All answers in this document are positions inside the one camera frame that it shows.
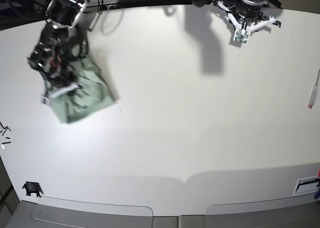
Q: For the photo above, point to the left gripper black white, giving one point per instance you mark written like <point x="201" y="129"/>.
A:
<point x="245" y="14"/>

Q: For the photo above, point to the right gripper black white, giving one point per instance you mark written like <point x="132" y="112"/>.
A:
<point x="59" y="85"/>

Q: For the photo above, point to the light green T-shirt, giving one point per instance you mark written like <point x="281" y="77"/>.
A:
<point x="93" y="94"/>

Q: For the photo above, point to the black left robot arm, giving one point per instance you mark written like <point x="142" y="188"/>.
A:
<point x="248" y="14"/>

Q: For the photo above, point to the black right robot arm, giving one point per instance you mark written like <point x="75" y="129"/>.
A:
<point x="60" y="44"/>

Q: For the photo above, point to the black hex key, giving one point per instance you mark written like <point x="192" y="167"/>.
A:
<point x="4" y="129"/>

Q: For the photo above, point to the black and white bit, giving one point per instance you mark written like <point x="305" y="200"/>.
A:
<point x="3" y="145"/>

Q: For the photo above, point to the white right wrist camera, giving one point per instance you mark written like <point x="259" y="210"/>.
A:
<point x="45" y="100"/>

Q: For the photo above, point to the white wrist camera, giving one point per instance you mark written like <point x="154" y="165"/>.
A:
<point x="45" y="100"/>
<point x="241" y="35"/>

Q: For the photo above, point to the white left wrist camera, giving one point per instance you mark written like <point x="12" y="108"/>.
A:
<point x="241" y="35"/>

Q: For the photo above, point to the clear handled screwdriver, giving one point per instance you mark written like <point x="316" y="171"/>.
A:
<point x="314" y="91"/>

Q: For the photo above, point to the black clamp bracket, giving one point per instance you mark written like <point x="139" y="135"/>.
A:
<point x="32" y="187"/>

